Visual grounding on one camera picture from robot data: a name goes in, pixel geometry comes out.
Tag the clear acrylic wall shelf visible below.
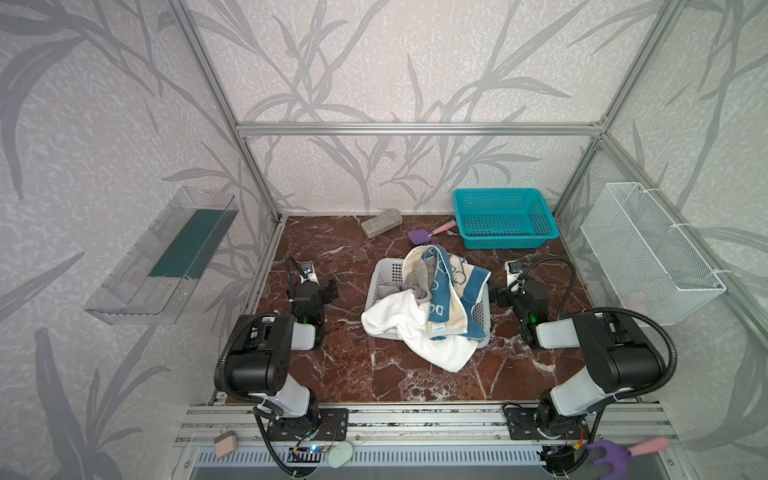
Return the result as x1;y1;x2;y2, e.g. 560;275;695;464
84;187;239;326

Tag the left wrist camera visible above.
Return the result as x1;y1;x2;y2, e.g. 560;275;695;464
299;261;318;283

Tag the blue beige Doraemon towel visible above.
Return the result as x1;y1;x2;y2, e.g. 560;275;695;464
402;245;490;341

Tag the purple pink toy fork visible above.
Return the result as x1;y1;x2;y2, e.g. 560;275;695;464
586;437;671;480

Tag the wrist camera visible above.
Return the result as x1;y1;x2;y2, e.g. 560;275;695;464
299;261;318;283
504;261;524;287

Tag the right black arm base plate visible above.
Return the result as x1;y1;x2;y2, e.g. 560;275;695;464
502;403;589;442

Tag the teal plastic basket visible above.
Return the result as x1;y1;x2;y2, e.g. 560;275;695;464
453;188;560;250

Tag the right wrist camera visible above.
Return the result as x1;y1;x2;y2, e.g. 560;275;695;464
504;261;524;287

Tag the white wire mesh basket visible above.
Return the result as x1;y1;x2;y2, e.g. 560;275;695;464
581;182;726;326

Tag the white towel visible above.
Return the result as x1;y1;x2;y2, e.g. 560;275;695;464
361;290;478;373

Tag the grey sponge block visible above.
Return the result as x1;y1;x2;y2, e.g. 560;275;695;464
360;209;403;239

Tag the grey towel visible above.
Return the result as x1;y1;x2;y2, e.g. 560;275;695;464
376;258;436;304

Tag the brown square block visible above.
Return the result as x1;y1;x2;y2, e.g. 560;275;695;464
213;431;238;459

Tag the pale green oval disc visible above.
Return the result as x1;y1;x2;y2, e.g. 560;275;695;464
327;442;354;469

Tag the purple pink toy spatula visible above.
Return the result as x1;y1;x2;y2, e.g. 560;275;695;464
407;220;457;246

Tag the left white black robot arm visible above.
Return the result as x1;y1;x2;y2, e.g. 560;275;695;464
214;280;338;430

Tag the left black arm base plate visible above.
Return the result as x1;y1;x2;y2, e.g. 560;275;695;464
267;408;350;442

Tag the aluminium front rail frame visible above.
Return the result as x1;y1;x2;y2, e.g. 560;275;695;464
161;403;700;480

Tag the small green circuit board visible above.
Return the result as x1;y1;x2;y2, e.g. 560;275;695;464
291;444;333;463

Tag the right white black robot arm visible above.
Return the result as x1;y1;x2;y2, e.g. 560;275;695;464
490;280;679;431

